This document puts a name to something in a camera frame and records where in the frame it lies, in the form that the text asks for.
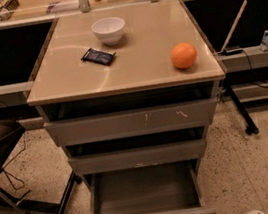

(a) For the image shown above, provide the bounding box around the grey drawer cabinet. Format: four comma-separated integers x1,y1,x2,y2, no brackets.
13,0,241,196

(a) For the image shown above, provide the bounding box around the grey top drawer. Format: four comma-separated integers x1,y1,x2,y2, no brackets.
45,99,216,147

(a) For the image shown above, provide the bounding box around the grey drawer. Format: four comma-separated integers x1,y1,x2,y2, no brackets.
90,161,216,214
45,99,216,147
69,139,207,175

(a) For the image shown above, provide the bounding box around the grey middle drawer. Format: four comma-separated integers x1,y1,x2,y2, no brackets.
69,139,207,175

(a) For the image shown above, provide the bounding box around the grey bottom drawer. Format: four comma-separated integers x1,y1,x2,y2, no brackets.
90,161,216,214

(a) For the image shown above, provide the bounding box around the blue snack packet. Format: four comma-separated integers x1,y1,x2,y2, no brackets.
81,48,116,66

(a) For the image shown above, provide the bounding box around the orange fruit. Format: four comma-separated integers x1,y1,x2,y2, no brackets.
170,42,197,69

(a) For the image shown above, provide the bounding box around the white bowl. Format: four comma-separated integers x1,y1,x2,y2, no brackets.
91,17,125,45

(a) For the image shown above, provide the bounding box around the black power adapter right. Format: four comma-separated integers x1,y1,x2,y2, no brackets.
222,46,243,56

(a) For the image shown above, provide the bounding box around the white pole stand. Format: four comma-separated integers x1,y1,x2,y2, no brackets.
207,0,268,139

